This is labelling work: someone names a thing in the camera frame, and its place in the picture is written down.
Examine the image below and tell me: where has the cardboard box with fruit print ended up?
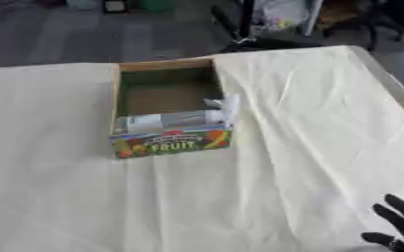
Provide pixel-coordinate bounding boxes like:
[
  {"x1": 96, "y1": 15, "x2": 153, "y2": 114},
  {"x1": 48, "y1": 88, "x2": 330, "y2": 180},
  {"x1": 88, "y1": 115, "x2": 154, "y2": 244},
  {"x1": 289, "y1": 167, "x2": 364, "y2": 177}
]
[{"x1": 108, "y1": 58, "x2": 240, "y2": 159}]

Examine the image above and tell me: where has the black office chair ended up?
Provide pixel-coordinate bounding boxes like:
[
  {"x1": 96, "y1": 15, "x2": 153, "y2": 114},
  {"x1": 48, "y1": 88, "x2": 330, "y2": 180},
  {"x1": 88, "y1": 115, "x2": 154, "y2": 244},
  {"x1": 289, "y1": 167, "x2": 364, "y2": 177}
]
[{"x1": 315, "y1": 0, "x2": 404, "y2": 52}]

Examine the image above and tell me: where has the white plastic bag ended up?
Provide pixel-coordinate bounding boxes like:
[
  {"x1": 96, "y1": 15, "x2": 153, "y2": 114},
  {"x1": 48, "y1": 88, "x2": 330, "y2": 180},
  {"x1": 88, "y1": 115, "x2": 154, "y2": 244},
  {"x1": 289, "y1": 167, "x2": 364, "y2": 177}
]
[{"x1": 250, "y1": 0, "x2": 316, "y2": 36}]

